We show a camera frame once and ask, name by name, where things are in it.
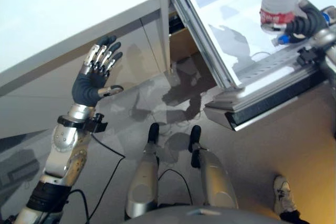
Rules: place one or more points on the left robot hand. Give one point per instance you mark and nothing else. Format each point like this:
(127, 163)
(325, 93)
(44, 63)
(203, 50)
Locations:
(88, 87)

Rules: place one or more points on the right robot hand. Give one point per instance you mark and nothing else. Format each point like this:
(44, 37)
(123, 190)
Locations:
(305, 23)

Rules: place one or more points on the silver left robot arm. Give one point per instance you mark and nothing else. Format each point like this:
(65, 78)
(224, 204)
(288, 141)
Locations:
(61, 153)

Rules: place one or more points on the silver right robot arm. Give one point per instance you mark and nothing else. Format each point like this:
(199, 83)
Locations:
(321, 45)

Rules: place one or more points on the white refrigerator drawer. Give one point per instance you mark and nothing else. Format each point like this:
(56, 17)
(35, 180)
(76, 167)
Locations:
(252, 51)

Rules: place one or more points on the white counter cabinet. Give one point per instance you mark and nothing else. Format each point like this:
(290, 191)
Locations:
(76, 32)

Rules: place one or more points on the silver left robot leg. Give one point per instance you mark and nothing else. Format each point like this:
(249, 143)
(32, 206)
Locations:
(144, 174)

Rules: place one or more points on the silver robot leg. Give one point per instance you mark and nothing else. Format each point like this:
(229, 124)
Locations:
(211, 171)
(144, 174)

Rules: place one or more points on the silver right robot leg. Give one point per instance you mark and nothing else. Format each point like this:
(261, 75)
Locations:
(211, 171)

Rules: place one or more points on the grey robot torso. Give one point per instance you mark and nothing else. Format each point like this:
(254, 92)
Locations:
(202, 214)

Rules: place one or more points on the person's white shoe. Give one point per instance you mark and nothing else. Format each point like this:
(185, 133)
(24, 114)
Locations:
(284, 195)

